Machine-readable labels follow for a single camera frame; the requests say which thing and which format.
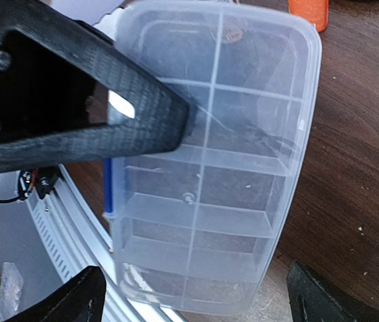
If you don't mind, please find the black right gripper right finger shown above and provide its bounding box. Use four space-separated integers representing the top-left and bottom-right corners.
286 260 379 321

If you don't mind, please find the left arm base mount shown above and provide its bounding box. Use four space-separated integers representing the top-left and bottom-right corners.
0 166 62 204

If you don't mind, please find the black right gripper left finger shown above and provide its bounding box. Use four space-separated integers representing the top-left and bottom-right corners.
8 266 106 322

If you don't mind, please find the orange pill bottle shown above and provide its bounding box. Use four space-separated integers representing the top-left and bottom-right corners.
288 0 329 32

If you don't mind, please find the clear plastic pill organizer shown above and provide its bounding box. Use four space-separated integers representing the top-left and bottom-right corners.
105 1 322 315

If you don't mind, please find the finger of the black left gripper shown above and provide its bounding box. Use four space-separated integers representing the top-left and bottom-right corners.
0 1 190 173

